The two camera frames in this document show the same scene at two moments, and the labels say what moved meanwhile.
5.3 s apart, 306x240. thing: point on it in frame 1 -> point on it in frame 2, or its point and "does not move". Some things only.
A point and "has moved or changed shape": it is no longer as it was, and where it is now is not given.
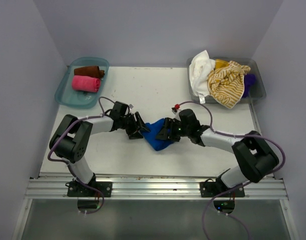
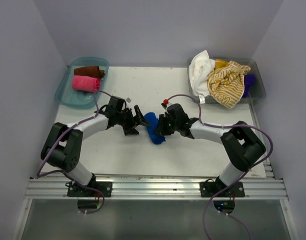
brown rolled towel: (93, 71) does not move
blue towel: (150, 136) has moved or changed shape
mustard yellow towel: (220, 63) does not move
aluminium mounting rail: (155, 188) does not move
